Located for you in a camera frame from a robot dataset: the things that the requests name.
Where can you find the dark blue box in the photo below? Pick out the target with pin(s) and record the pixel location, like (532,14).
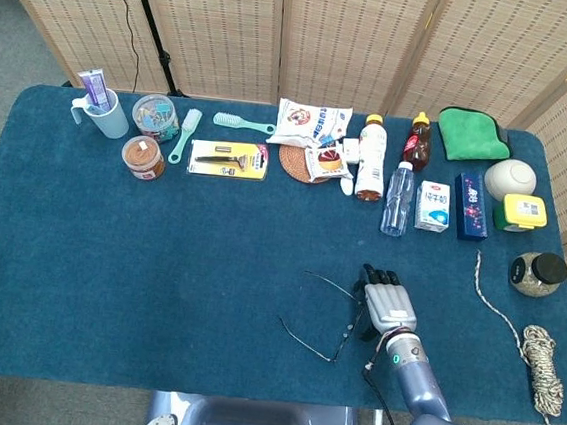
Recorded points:
(472,208)

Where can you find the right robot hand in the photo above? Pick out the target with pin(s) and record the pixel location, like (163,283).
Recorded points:
(387,303)

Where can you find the green microfibre cloth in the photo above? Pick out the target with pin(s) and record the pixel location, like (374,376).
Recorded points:
(472,135)

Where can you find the brown syrup bottle yellow cap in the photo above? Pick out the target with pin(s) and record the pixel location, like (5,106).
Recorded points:
(418,147)

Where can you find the blue carpet table cover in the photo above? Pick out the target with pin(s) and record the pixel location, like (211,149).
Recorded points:
(158,261)

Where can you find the small white box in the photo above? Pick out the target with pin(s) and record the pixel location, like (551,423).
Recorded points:
(352,151)

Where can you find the yellow razor blister pack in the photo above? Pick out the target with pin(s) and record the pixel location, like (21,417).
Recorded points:
(228,159)

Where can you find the clear plastic water bottle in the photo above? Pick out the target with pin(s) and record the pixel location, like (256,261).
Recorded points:
(397,203)

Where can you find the black eyeglasses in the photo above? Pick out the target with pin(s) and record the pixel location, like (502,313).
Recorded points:
(347,331)

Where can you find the yellow and green container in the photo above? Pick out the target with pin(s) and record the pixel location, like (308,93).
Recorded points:
(522,210)

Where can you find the light blue mug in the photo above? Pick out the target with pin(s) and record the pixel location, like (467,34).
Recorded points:
(113,123)

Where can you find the clear jar of rubber bands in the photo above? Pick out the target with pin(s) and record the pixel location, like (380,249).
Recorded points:
(140,156)

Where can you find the small wrapped cake packet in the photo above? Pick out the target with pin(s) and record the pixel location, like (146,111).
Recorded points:
(327,162)

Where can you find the glass jar with black lid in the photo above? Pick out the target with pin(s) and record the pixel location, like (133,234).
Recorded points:
(538,274)

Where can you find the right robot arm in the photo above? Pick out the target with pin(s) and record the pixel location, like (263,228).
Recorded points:
(423,381)

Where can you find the black tripod stand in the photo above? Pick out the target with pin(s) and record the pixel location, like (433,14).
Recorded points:
(165,59)

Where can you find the beige bowl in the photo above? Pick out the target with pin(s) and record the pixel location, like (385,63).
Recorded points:
(510,176)

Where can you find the white tea bottle yellow cap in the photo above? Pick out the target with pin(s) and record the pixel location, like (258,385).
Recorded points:
(372,156)

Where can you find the clear jar of binder clips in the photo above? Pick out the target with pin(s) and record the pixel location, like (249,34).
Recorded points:
(155,112)

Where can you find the small white plastic spoon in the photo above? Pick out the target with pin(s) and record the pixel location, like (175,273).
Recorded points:
(347,187)

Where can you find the white snack bag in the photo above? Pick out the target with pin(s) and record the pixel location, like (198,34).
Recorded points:
(302,121)

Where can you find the purple toothpaste tube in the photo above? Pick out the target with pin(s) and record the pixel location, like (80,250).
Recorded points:
(95,86)

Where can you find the round woven coaster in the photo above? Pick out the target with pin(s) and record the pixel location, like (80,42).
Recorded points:
(291,160)

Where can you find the white milk carton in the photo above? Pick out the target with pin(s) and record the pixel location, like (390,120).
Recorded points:
(434,204)

